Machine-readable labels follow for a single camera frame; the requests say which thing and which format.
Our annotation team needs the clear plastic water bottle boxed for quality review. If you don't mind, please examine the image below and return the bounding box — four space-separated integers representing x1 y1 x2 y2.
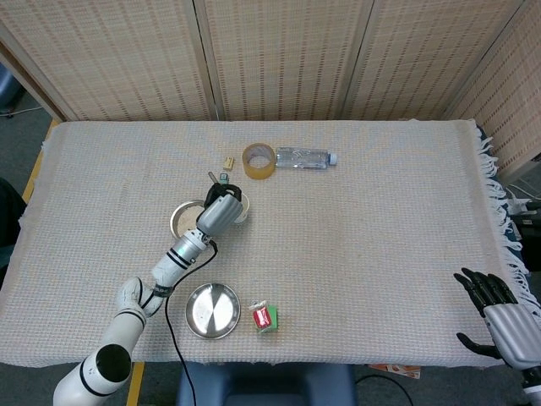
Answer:
275 145 338 171

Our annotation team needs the white power strip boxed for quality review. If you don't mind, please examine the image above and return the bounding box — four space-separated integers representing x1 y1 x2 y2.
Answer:
505 184 541 217

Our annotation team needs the yellow tape roll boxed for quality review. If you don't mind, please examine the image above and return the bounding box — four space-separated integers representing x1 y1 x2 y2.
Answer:
241 142 276 181

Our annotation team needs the woven bamboo screen panel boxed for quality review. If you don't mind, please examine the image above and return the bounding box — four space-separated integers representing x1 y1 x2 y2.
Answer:
192 0 375 123
443 0 541 178
344 0 532 123
0 0 219 123

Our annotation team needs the black object beside table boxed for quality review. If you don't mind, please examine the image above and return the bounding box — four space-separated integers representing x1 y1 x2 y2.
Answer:
0 176 29 255

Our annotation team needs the beige woven tablecloth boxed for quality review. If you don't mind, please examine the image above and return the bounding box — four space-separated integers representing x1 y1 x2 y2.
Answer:
0 118 541 369

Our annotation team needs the green block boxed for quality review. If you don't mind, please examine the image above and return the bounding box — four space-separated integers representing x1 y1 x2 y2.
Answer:
264 305 281 332

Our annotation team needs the steel bowl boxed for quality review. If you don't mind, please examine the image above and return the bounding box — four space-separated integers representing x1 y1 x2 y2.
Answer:
169 200 209 240

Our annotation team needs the blue chair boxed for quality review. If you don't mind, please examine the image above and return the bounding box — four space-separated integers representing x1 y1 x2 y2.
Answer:
0 67 21 112

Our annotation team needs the steel plate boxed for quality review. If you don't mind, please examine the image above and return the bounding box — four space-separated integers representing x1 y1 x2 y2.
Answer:
184 283 242 340

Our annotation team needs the black floor cable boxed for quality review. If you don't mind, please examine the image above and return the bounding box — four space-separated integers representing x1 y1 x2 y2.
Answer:
353 373 418 406

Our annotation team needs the red item in clear wrapper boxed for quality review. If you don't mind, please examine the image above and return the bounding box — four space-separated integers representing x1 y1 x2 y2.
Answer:
249 299 274 334

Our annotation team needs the white paper cup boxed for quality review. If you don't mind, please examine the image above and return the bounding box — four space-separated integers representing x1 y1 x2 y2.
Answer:
232 193 251 226

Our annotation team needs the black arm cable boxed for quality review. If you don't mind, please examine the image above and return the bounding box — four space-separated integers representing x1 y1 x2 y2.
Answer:
163 239 219 406

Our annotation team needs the orange printed paper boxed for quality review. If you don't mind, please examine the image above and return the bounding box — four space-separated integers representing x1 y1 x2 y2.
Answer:
366 363 424 381

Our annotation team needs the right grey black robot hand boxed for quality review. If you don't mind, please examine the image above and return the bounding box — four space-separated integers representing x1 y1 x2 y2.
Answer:
453 266 541 370

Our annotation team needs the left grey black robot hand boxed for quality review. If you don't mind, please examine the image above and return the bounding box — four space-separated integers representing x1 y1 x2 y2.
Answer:
197 181 244 236

